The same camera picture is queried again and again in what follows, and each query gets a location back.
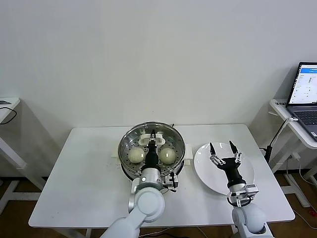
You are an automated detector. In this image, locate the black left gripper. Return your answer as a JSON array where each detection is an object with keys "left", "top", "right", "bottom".
[{"left": 143, "top": 129, "right": 159, "bottom": 171}]

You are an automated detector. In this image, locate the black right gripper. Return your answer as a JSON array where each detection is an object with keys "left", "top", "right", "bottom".
[{"left": 209, "top": 140, "right": 246, "bottom": 189}]

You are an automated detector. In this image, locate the round glass lid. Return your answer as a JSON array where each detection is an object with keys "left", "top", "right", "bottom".
[{"left": 118, "top": 120, "right": 186, "bottom": 172}]

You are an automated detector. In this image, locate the white steamed baozi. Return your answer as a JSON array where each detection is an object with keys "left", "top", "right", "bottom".
[
  {"left": 158, "top": 148, "right": 177, "bottom": 165},
  {"left": 128, "top": 147, "right": 146, "bottom": 164}
]

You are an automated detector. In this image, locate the stainless steel steamer basket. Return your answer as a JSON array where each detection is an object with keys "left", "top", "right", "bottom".
[{"left": 118, "top": 121, "right": 186, "bottom": 180}]

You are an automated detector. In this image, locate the white round plate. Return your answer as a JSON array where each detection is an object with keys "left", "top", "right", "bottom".
[{"left": 194, "top": 141, "right": 256, "bottom": 196}]

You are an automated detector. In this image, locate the white electric cooker base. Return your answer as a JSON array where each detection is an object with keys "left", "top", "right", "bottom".
[{"left": 110, "top": 143, "right": 193, "bottom": 196}]

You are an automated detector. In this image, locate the white side desk with laptop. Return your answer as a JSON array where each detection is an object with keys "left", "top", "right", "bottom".
[{"left": 268, "top": 98, "right": 317, "bottom": 208}]

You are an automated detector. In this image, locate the open grey laptop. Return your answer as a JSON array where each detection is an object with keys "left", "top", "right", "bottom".
[{"left": 284, "top": 61, "right": 317, "bottom": 142}]

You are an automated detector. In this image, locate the black laptop charging cable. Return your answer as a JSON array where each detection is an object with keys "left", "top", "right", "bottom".
[{"left": 259, "top": 118, "right": 299, "bottom": 163}]

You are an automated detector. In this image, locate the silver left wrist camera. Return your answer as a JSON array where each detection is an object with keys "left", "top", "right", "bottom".
[{"left": 162, "top": 173, "right": 179, "bottom": 193}]

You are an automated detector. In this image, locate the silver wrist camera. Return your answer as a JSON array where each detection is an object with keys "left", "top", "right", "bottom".
[
  {"left": 245, "top": 183, "right": 260, "bottom": 198},
  {"left": 162, "top": 173, "right": 179, "bottom": 193}
]

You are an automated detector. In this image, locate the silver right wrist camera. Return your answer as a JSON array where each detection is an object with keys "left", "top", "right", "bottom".
[{"left": 245, "top": 183, "right": 260, "bottom": 198}]

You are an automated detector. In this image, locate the black looped desk cable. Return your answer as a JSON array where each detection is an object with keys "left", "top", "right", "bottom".
[{"left": 0, "top": 106, "right": 17, "bottom": 124}]

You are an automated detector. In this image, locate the white side desk with cable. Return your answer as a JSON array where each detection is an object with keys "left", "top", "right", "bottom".
[{"left": 0, "top": 96, "right": 48, "bottom": 216}]

